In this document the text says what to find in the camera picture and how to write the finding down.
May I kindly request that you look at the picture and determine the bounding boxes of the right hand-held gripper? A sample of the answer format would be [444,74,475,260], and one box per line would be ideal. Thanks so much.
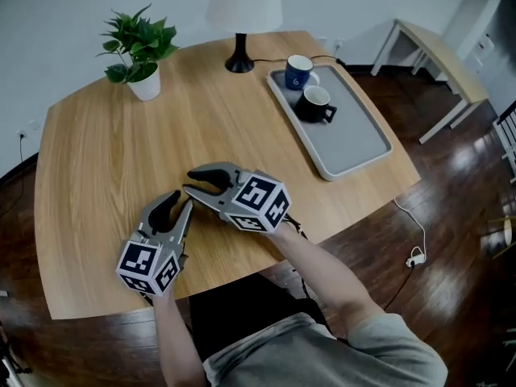
[182,161,293,236]

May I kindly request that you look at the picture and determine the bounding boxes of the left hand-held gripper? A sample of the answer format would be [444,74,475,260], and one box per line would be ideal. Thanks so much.
[115,189,195,298]

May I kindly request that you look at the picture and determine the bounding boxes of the black cup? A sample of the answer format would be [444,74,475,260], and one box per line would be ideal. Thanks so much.
[293,85,339,125]

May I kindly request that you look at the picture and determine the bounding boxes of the blue cup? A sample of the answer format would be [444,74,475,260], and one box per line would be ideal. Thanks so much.
[284,54,322,92]

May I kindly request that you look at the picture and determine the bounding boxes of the person's right forearm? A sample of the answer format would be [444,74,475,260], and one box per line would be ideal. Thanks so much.
[268,220,389,340]

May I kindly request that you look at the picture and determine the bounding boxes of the person's left forearm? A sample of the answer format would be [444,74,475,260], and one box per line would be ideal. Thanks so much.
[152,286,207,387]

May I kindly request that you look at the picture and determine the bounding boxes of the person's black trousers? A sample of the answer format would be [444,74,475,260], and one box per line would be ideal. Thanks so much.
[188,273,336,363]

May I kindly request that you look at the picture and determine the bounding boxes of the green plant in white pot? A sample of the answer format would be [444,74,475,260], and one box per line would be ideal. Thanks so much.
[96,2,181,102]

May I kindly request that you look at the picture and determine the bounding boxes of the grey rectangular tray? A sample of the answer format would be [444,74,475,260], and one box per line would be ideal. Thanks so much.
[266,63,393,182]

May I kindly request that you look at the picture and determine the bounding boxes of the white shade black base lamp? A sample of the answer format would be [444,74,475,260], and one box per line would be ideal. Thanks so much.
[205,0,284,74]

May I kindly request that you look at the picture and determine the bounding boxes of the person's grey t-shirt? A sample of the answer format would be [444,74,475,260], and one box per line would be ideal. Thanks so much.
[202,311,449,387]

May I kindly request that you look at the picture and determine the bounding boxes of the white power plug block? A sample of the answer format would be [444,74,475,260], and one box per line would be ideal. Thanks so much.
[405,246,427,268]

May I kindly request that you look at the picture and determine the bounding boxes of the wooden side table white legs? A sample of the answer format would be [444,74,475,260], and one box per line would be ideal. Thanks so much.
[369,18,491,145]

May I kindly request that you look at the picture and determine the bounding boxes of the white slatted rack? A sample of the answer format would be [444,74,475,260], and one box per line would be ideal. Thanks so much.
[492,99,516,185]

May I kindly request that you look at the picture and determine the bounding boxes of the black lamp cable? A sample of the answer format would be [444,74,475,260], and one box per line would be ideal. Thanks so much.
[250,54,348,67]

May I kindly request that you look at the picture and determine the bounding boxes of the black wall socket cable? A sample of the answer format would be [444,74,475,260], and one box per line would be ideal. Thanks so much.
[0,135,26,185]

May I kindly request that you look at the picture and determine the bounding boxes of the white floor cable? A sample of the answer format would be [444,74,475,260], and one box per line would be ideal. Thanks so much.
[392,197,428,260]

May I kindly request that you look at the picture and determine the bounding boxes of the black floor cable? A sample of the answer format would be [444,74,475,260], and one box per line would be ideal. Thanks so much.
[381,263,414,312]

